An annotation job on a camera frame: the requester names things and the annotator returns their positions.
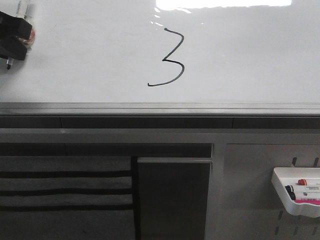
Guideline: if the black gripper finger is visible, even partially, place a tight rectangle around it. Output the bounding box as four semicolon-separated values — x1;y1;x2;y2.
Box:
0;11;32;61

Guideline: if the black whiteboard marker with tape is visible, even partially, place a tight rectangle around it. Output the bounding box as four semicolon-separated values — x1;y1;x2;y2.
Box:
5;0;36;70

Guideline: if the grey fabric organiser with stripes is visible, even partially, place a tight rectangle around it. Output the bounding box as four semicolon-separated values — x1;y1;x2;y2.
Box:
0;156;141;240

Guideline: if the dark grey panel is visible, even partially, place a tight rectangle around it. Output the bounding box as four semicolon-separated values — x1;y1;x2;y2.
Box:
138;157;212;240

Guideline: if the white plastic marker tray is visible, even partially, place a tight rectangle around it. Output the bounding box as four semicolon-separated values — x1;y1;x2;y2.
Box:
271;167;320;218

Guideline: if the black capped marker in tray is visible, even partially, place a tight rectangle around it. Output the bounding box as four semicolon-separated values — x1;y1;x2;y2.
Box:
285;185;320;193

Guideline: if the red capped marker in tray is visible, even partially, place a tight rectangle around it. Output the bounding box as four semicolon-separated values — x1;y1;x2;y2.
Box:
297;178;320;186

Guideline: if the white whiteboard with aluminium frame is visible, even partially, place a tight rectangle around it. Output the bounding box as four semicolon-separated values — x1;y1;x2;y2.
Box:
0;0;320;116

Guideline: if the white pegboard cabinet frame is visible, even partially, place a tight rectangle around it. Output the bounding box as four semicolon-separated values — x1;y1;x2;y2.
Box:
0;128;320;240

